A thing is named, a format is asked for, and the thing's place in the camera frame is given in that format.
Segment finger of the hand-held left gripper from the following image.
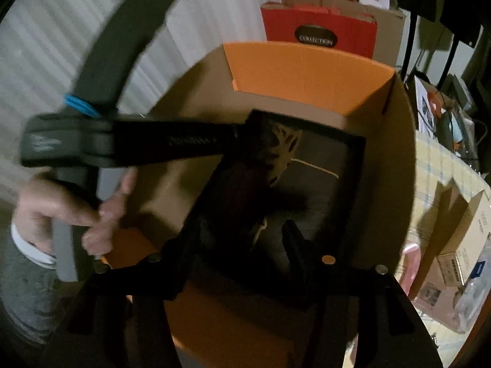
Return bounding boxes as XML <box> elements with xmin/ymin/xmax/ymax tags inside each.
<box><xmin>110</xmin><ymin>120</ymin><xmax>256</xmax><ymax>170</ymax></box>

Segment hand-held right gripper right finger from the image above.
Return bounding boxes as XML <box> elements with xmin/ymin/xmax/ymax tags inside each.
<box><xmin>281</xmin><ymin>220</ymin><xmax>443</xmax><ymax>368</ymax></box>

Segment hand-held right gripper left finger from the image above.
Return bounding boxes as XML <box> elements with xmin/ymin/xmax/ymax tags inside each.
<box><xmin>40</xmin><ymin>251</ymin><xmax>188</xmax><ymax>368</ymax></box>

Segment black box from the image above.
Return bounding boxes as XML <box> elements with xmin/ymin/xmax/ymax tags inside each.
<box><xmin>184</xmin><ymin>109</ymin><xmax>367</xmax><ymax>309</ymax></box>

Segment large cardboard box orange flaps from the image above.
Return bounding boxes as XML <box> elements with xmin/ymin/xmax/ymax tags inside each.
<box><xmin>103</xmin><ymin>41</ymin><xmax>419</xmax><ymax>368</ymax></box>

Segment brown printed cardboard box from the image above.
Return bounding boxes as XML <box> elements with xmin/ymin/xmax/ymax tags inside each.
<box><xmin>408</xmin><ymin>272</ymin><xmax>476</xmax><ymax>334</ymax></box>

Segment person's left forearm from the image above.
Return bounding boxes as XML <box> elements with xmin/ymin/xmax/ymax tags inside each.
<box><xmin>0</xmin><ymin>222</ymin><xmax>60</xmax><ymax>347</ymax></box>

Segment person's left hand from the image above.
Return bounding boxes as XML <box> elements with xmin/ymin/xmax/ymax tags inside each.
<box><xmin>15</xmin><ymin>169</ymin><xmax>137</xmax><ymax>265</ymax></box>

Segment pink cloth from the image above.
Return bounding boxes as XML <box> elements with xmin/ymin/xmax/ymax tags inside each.
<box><xmin>399</xmin><ymin>243</ymin><xmax>423</xmax><ymax>300</ymax></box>

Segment red flat box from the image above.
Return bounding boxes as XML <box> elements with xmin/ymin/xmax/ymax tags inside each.
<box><xmin>260</xmin><ymin>2</ymin><xmax>378</xmax><ymax>60</ymax></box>

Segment yellow checkered tablecloth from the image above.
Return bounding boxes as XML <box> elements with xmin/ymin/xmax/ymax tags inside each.
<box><xmin>395</xmin><ymin>128</ymin><xmax>491</xmax><ymax>368</ymax></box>

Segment open cardboard box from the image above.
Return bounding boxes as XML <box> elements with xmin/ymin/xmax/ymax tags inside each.
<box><xmin>416</xmin><ymin>184</ymin><xmax>491</xmax><ymax>288</ymax></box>

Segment white picture box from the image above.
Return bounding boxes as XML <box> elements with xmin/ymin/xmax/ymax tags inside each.
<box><xmin>414</xmin><ymin>75</ymin><xmax>442</xmax><ymax>135</ymax></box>

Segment orange teal gadget pile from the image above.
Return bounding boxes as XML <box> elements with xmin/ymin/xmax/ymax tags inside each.
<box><xmin>430</xmin><ymin>88</ymin><xmax>478</xmax><ymax>158</ymax></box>

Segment brown cardboard sheet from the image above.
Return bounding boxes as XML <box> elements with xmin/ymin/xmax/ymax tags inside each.
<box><xmin>281</xmin><ymin>0</ymin><xmax>406</xmax><ymax>73</ymax></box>

